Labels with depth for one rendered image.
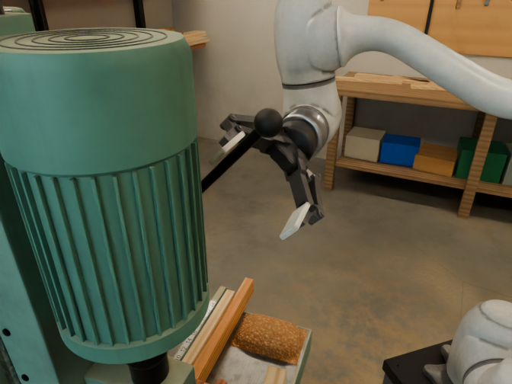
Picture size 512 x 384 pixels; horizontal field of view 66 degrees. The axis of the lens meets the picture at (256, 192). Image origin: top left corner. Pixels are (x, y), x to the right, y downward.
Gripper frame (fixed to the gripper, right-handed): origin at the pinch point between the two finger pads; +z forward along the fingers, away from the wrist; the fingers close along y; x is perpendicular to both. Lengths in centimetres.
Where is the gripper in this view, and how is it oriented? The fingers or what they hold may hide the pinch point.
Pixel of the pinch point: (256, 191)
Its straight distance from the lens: 52.1
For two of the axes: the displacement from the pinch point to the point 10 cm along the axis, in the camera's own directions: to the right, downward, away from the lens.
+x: 6.5, -5.2, -5.5
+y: -6.8, -7.3, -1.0
